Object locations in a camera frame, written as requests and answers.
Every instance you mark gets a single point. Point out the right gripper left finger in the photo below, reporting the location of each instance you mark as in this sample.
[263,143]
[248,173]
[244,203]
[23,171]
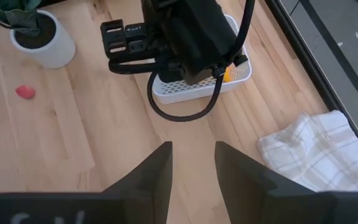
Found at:
[158,180]

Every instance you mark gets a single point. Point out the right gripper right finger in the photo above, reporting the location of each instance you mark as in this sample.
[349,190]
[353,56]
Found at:
[238,183]

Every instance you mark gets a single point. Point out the yellow and orange toy produce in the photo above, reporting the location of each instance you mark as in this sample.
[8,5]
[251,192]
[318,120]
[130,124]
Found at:
[228,75]

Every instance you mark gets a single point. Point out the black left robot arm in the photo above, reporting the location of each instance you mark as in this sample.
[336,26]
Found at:
[179,4]

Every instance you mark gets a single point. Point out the small red toy produce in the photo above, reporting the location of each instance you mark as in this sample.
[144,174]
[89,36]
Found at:
[25,92]

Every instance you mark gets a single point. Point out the white perforated plastic basket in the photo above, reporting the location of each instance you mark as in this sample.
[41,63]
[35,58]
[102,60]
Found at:
[182,93]

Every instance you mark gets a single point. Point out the white checked cloth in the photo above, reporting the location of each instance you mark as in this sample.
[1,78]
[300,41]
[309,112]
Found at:
[315,152]

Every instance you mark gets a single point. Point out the potted plant white pot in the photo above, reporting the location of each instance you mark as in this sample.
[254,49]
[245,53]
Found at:
[57,49]

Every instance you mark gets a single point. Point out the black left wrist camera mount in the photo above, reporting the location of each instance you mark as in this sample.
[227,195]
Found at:
[113,39]

